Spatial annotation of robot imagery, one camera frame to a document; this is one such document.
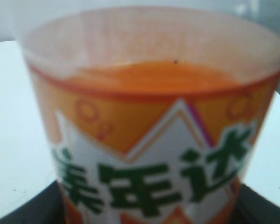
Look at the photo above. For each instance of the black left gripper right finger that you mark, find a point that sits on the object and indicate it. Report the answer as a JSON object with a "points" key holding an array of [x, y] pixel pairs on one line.
{"points": [[251, 208]]}

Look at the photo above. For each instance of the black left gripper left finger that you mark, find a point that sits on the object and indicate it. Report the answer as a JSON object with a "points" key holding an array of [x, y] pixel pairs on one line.
{"points": [[44, 208]]}

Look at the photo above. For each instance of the orange soda plastic bottle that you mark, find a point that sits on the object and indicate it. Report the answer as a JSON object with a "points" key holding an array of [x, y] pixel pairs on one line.
{"points": [[151, 112]]}

